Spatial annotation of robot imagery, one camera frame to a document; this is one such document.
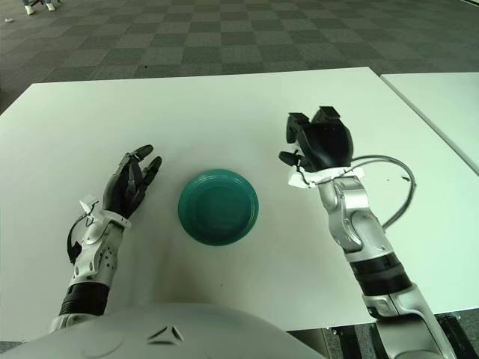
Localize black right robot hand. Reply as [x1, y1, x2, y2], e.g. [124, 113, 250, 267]
[278, 106, 353, 174]

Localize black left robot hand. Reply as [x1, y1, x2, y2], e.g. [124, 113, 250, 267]
[101, 144, 162, 221]

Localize green round plate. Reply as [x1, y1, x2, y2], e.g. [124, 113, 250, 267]
[177, 168, 260, 247]

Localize white neighbouring table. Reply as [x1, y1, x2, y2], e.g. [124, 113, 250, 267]
[379, 73, 479, 171]

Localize white robot torso shell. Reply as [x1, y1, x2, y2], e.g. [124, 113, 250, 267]
[0, 303, 316, 359]

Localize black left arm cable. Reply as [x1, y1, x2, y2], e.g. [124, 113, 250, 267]
[67, 216, 91, 265]

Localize grey right arm cable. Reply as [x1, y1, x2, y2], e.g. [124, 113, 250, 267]
[350, 155, 418, 229]

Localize black table frame leg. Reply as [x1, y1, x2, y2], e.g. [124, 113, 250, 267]
[324, 324, 379, 359]

